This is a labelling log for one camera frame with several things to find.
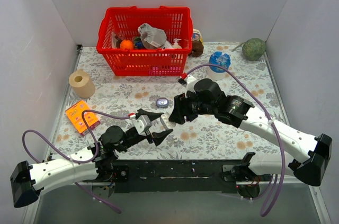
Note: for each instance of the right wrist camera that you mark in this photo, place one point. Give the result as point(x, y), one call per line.
point(188, 81)

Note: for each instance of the purple earbud charging case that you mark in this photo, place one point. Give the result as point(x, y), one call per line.
point(162, 102)

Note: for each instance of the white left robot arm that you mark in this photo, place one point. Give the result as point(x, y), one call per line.
point(95, 162)

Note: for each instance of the red plastic shopping basket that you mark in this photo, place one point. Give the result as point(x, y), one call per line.
point(124, 22)

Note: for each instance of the green melon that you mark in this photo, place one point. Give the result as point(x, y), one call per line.
point(252, 49)

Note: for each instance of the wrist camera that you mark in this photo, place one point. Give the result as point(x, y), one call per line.
point(188, 81)
point(141, 123)

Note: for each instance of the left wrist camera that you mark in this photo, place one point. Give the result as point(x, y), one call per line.
point(141, 123)

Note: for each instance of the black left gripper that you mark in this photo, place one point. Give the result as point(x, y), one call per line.
point(151, 130)

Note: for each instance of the brown jar with label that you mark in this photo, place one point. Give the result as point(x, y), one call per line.
point(197, 44)

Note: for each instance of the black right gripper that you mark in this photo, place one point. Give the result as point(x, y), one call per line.
point(183, 107)

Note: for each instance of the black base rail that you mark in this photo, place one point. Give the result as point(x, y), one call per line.
point(224, 176)

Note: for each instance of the beige paper roll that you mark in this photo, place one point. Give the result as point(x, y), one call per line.
point(82, 84)

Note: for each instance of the orange fruit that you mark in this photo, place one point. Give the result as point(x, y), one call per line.
point(126, 44)

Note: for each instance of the white pump bottle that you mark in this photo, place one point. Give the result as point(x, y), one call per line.
point(176, 44)

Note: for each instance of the floral table mat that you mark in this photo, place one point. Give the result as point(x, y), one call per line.
point(203, 138)

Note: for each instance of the grey crumpled bag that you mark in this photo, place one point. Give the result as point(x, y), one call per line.
point(152, 38)

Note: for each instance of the blue lidded white jar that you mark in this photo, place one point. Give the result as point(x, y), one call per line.
point(221, 59)

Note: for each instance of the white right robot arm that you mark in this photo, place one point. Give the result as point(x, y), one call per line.
point(303, 156)

